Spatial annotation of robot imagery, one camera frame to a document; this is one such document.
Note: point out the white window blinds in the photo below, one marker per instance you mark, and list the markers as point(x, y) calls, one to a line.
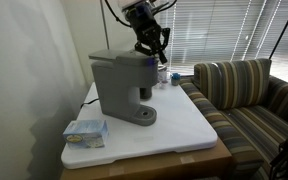
point(226, 30)

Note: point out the grey coffeemaker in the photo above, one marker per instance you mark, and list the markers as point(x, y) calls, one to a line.
point(119, 76)

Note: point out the white table board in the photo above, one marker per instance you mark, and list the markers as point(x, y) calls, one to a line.
point(179, 127)

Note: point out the dark glass jar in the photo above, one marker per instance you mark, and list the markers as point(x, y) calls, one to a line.
point(145, 93)

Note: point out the black lamp pole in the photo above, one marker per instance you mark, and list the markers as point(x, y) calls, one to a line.
point(279, 39)

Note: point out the blue tea box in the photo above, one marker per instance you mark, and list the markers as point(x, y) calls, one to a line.
point(81, 134)

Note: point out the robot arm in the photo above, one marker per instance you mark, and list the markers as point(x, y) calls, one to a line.
point(123, 4)

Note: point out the striped sofa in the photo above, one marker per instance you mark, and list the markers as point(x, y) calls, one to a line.
point(248, 109)

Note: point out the cardboard box under board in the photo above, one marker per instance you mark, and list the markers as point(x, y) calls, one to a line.
point(214, 162)

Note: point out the clear jar with lid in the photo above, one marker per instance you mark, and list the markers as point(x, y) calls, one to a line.
point(162, 73)

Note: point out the thin metal pole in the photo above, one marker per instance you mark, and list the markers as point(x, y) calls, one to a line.
point(104, 24)

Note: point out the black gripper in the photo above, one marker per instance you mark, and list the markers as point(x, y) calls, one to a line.
point(140, 16)

